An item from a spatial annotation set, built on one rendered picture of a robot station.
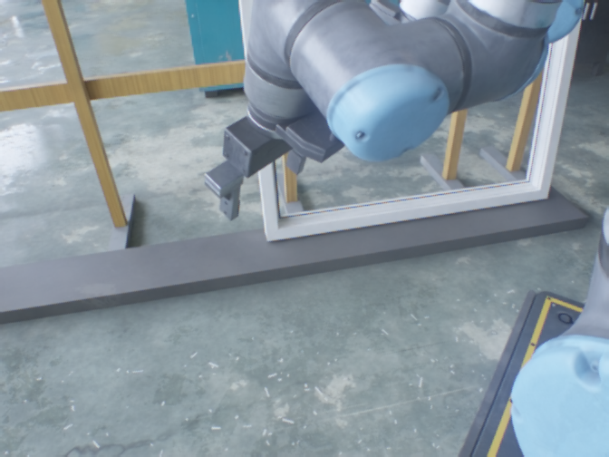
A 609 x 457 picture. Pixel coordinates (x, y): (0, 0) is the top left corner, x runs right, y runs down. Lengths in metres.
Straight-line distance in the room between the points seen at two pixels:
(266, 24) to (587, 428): 0.38
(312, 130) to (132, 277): 1.24
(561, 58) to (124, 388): 1.80
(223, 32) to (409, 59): 2.69
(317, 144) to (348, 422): 0.90
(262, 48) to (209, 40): 2.58
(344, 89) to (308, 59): 0.05
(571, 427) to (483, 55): 0.31
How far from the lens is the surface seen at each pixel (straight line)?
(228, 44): 3.07
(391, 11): 0.88
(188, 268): 1.66
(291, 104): 0.51
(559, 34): 0.74
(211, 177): 0.58
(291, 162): 0.72
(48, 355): 1.63
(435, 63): 0.41
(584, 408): 0.24
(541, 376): 0.24
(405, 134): 0.40
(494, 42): 0.45
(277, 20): 0.44
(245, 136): 0.55
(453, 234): 1.79
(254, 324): 1.50
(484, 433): 0.95
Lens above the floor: 1.11
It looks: 37 degrees down
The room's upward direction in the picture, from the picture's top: 2 degrees counter-clockwise
